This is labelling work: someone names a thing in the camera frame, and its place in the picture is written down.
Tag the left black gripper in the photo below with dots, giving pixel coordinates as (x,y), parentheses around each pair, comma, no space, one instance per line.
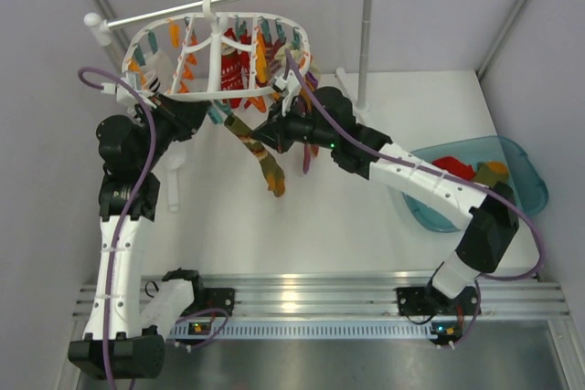
(184,116)

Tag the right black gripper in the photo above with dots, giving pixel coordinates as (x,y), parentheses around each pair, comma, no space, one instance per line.
(275,131)

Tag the olive orange striped sock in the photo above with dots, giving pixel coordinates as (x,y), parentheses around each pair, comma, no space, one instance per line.
(273,174)

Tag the white oval clip hanger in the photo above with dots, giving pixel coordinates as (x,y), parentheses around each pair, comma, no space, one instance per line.
(205,29)

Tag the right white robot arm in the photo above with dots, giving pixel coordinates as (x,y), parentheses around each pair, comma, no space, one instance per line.
(486,216)

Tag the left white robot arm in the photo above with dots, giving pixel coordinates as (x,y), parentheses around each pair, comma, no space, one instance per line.
(123,340)

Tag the white black striped hanging sock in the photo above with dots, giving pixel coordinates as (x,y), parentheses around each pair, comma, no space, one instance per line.
(158,72)

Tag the purple orange hanging sock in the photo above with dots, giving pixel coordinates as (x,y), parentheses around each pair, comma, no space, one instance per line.
(305,106)

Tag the red patterned hanging sock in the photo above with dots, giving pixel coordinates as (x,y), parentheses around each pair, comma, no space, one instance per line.
(235,66)

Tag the cream hanging sock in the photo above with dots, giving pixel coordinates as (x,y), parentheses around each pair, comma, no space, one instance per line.
(313,73)

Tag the red sock in basin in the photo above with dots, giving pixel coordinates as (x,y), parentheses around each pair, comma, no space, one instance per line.
(455,167)

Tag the blue plastic basin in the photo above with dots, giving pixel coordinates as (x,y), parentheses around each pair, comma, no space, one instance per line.
(489,160)

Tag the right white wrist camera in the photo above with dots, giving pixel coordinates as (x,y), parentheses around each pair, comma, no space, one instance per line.
(287,86)

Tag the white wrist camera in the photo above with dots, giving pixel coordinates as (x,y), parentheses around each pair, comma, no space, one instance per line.
(124,92)
(287,86)

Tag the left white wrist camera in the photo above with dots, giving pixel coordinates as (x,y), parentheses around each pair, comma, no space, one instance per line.
(124,92)

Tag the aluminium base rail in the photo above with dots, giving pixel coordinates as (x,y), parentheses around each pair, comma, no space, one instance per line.
(347,307)

